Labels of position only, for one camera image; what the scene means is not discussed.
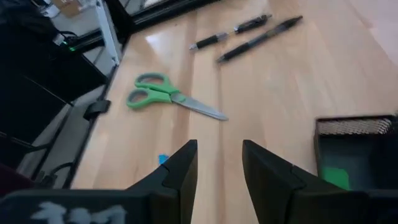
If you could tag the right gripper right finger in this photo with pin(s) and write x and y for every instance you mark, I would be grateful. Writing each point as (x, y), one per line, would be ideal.
(280, 193)

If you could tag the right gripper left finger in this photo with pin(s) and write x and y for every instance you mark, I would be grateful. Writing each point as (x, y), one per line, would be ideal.
(174, 193)

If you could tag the green sticky note pad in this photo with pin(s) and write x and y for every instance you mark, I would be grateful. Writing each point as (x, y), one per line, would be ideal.
(335, 177)

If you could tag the black mesh desk organizer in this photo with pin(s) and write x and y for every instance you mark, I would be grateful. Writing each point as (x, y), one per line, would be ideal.
(351, 127)

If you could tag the black pen with clear barrel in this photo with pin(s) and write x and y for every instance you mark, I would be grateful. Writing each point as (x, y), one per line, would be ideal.
(208, 40)

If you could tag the small blue block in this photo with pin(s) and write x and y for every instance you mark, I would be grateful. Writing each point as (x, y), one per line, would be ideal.
(163, 159)

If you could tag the black equipment stack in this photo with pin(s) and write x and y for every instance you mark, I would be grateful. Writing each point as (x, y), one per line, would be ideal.
(37, 93)

